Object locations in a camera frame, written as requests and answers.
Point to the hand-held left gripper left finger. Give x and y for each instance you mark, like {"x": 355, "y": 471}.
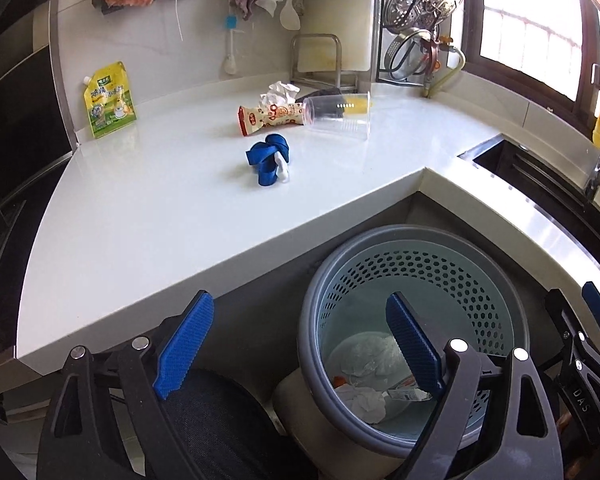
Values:
{"x": 185, "y": 345}

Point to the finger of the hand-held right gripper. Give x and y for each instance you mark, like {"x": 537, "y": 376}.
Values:
{"x": 597, "y": 305}

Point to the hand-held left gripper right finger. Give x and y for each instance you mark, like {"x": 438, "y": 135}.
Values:
{"x": 412, "y": 345}

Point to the white plastic bag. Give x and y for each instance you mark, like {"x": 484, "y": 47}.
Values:
{"x": 370, "y": 355}

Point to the white green carton box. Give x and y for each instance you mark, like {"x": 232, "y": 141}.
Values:
{"x": 405, "y": 394}

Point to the clear plastic bag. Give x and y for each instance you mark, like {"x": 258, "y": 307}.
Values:
{"x": 362, "y": 402}

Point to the grey blue perforated wastebasket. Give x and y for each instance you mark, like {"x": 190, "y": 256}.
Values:
{"x": 430, "y": 270}

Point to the blue wrapper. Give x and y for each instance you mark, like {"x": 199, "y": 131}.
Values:
{"x": 265, "y": 157}

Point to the clear plastic cup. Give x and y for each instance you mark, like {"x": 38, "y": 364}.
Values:
{"x": 337, "y": 125}

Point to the red white snack wrapper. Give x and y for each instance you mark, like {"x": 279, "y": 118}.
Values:
{"x": 270, "y": 116}

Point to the black cloth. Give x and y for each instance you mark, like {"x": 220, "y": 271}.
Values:
{"x": 317, "y": 94}

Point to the white tissue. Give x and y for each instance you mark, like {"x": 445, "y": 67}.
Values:
{"x": 277, "y": 92}

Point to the cream round stool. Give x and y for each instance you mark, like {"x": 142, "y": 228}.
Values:
{"x": 290, "y": 400}

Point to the black sink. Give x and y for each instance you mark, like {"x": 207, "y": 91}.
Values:
{"x": 545, "y": 190}

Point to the black stove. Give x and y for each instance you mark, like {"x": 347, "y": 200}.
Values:
{"x": 0, "y": 230}

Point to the yellow spout pouch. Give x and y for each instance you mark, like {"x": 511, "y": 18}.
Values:
{"x": 107, "y": 105}

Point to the blue white bottle brush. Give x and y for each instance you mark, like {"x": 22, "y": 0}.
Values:
{"x": 230, "y": 62}

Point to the glass pot lid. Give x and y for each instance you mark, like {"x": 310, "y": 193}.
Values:
{"x": 405, "y": 57}

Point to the window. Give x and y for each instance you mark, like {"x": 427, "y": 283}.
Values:
{"x": 530, "y": 25}

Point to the red rimmed pot lid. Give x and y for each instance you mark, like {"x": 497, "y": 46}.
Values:
{"x": 434, "y": 57}

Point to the metal cutting board stand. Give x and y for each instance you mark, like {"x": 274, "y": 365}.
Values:
{"x": 337, "y": 60}

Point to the gas valve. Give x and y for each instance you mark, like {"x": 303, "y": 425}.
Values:
{"x": 444, "y": 47}

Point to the white zip tie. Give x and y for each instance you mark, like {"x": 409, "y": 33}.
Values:
{"x": 179, "y": 17}

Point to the white rice paddle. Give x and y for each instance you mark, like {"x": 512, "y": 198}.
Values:
{"x": 291, "y": 15}

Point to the white cutting board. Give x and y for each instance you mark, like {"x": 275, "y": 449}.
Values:
{"x": 340, "y": 0}

